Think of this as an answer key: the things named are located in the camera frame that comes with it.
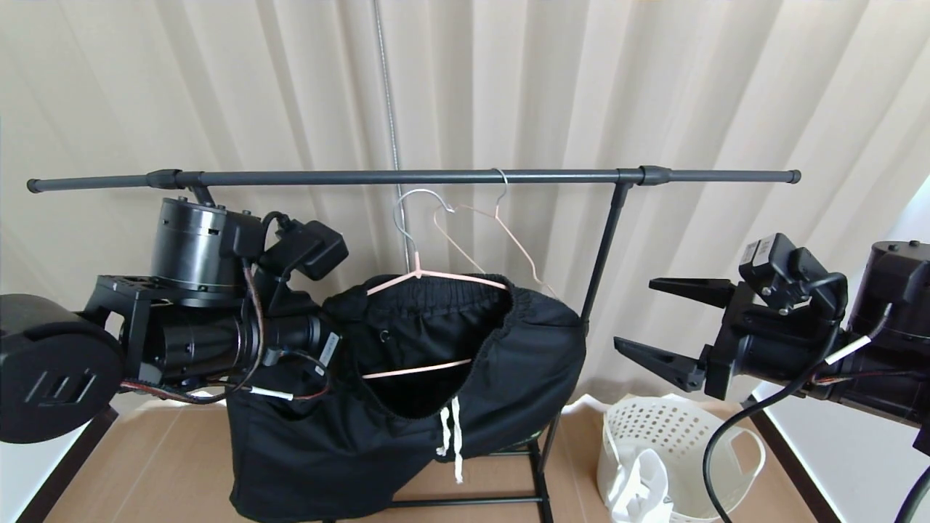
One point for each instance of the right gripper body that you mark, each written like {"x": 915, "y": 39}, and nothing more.
{"x": 777, "y": 349}

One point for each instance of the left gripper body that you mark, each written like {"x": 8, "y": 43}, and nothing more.
{"x": 290, "y": 338}

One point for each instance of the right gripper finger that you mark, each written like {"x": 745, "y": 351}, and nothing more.
{"x": 676, "y": 367}
{"x": 705, "y": 290}

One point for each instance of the black shorts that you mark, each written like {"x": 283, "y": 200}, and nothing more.
{"x": 327, "y": 450}

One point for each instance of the pink clothes hanger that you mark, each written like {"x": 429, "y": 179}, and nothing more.
{"x": 504, "y": 178}
{"x": 419, "y": 261}

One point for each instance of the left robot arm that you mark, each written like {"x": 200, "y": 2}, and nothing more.
{"x": 51, "y": 363}

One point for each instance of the white laundry basket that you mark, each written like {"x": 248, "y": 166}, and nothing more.
{"x": 654, "y": 421}

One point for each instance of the black clothes rack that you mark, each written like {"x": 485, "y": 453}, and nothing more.
{"x": 327, "y": 177}

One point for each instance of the white garment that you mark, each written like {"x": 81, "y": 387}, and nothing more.
{"x": 639, "y": 479}

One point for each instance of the beige curtain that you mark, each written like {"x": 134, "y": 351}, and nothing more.
{"x": 654, "y": 87}

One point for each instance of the thin metal curtain wand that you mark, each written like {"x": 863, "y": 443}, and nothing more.
{"x": 389, "y": 109}

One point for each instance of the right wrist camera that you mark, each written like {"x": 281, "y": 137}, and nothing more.
{"x": 777, "y": 265}

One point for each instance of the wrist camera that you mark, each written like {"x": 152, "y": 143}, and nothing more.
{"x": 312, "y": 250}
{"x": 777, "y": 265}

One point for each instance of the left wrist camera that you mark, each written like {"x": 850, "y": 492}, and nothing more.
{"x": 312, "y": 250}

